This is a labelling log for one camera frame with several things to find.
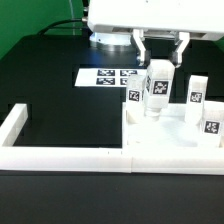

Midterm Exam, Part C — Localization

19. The black cable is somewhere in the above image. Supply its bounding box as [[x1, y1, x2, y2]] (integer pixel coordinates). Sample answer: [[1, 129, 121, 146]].
[[37, 18, 89, 36]]

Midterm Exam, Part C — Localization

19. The white marker sheet with tags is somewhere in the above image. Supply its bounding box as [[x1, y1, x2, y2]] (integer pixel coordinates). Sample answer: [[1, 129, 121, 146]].
[[75, 68, 146, 87]]

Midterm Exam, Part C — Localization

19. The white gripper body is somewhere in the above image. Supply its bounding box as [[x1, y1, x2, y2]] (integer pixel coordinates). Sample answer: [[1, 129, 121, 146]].
[[88, 0, 224, 40]]

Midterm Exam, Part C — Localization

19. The white U-shaped fence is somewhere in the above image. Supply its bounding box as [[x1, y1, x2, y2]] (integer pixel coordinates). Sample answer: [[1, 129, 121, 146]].
[[0, 104, 224, 175]]

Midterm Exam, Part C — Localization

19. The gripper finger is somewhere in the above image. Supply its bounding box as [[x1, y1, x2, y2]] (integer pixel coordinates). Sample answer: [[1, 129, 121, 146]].
[[131, 29, 150, 66], [169, 32, 190, 68]]

